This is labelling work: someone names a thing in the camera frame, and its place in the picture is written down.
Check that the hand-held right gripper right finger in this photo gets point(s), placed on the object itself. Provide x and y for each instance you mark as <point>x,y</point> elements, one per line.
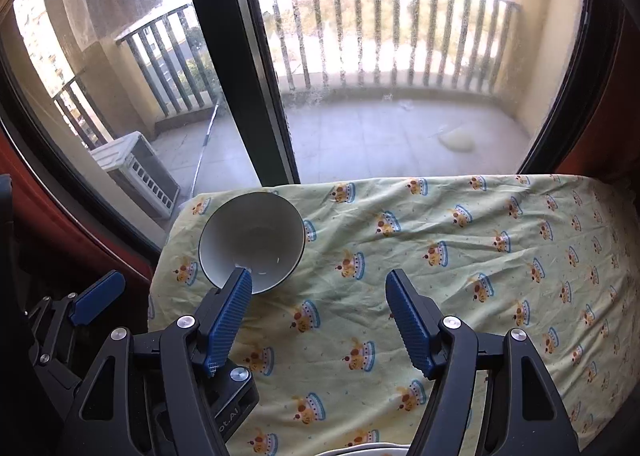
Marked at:
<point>410,326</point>

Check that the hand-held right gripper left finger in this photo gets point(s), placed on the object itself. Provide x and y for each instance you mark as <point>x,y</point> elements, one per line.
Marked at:
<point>227,321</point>

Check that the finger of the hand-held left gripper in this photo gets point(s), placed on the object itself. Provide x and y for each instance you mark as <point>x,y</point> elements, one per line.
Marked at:
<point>95,298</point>
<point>235,396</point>

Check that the cream floral bowl dark rim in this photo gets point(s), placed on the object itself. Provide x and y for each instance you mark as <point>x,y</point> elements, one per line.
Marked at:
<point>250,231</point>

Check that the white beaded yellow-flower plate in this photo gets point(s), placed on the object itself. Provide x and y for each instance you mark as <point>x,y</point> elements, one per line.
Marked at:
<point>360,451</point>

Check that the red curtain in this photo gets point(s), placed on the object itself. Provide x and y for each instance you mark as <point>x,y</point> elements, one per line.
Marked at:
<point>625,110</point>
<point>60,226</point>

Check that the yellow printed tablecloth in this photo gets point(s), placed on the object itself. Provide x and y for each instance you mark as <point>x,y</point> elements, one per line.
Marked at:
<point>400,236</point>

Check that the white air conditioner unit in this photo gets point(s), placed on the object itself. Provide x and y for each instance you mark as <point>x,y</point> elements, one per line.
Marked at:
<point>135,170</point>

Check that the white mop stick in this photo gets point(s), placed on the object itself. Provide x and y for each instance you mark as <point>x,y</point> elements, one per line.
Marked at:
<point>206,138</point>

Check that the dark window frame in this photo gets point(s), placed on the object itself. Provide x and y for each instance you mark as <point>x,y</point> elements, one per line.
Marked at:
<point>235,60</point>

